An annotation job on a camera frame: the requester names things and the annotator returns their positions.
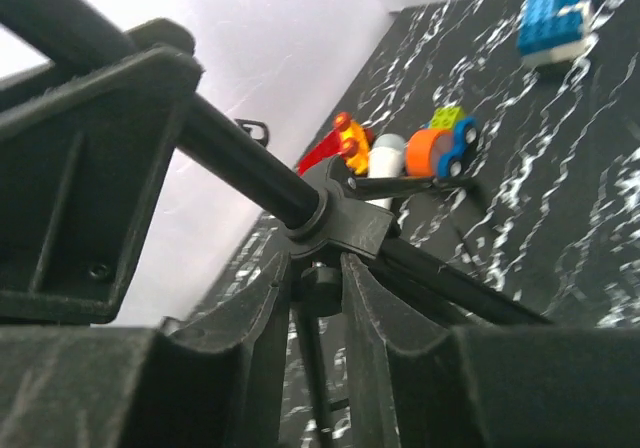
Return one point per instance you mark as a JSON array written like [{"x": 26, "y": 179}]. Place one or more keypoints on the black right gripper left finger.
[{"x": 216, "y": 382}]

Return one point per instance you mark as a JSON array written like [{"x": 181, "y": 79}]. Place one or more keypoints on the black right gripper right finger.
[{"x": 412, "y": 383}]

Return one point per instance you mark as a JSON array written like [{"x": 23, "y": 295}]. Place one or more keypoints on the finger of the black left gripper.
[{"x": 83, "y": 161}]

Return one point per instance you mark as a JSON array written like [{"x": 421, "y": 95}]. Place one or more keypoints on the black desktop microphone stand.
[{"x": 257, "y": 130}]

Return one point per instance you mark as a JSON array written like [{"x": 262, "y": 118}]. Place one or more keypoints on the black tripod music stand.
[{"x": 323, "y": 216}]

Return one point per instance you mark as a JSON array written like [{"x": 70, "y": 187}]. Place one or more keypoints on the white microphone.
[{"x": 386, "y": 157}]

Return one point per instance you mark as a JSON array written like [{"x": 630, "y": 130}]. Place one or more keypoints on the orange blue toy car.
[{"x": 439, "y": 147}]

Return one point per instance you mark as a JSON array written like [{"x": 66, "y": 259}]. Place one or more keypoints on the red toy brick house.
[{"x": 349, "y": 140}]

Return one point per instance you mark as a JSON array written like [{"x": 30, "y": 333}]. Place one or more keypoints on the blue white brick stack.
[{"x": 554, "y": 31}]

